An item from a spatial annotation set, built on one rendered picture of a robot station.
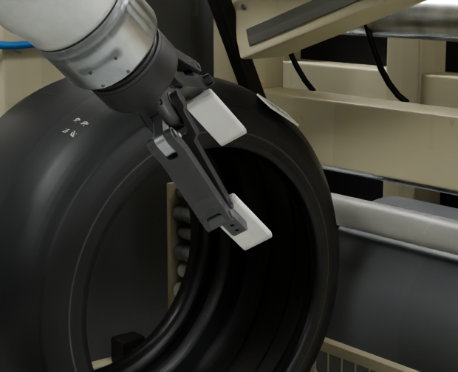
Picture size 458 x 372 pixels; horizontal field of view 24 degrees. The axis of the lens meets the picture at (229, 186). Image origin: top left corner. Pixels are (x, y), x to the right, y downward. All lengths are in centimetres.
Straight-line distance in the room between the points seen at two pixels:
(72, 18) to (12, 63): 83
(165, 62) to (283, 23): 83
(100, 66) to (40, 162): 47
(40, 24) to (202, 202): 21
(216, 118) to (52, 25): 29
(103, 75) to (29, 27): 8
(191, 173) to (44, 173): 43
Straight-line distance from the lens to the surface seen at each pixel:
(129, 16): 84
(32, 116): 141
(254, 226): 96
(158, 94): 88
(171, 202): 198
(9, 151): 137
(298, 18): 168
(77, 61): 84
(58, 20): 80
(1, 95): 164
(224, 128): 106
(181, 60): 100
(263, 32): 174
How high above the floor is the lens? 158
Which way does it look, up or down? 11 degrees down
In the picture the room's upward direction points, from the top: straight up
